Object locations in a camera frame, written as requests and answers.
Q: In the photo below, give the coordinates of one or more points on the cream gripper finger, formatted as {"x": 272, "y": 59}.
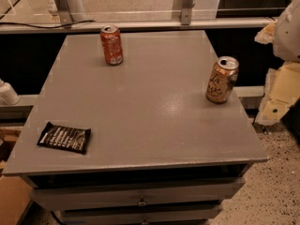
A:
{"x": 281, "y": 92}
{"x": 266, "y": 35}

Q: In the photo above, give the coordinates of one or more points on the red coke can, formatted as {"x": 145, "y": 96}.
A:
{"x": 111, "y": 44}

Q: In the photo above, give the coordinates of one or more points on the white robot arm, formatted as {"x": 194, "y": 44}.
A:
{"x": 286, "y": 45}

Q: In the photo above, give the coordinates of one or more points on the orange gold soda can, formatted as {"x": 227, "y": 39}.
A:
{"x": 222, "y": 79}

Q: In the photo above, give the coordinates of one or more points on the grey drawer cabinet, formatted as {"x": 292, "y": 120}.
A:
{"x": 154, "y": 134}

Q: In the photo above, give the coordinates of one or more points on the upper drawer knob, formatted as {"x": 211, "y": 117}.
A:
{"x": 142, "y": 202}

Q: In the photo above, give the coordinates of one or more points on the black snack bar wrapper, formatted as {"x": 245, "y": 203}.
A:
{"x": 70, "y": 139}

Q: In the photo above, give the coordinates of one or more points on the white pipe at left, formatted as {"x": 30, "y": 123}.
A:
{"x": 8, "y": 94}

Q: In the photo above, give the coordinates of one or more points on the brown cardboard box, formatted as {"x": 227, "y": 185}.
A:
{"x": 14, "y": 200}

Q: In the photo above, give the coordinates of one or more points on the metal bracket post centre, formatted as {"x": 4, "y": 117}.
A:
{"x": 186, "y": 11}

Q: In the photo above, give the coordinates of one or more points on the metal bracket post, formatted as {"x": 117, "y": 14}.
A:
{"x": 63, "y": 12}
{"x": 186, "y": 11}

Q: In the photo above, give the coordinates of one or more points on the metal bracket post left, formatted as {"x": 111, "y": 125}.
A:
{"x": 63, "y": 12}

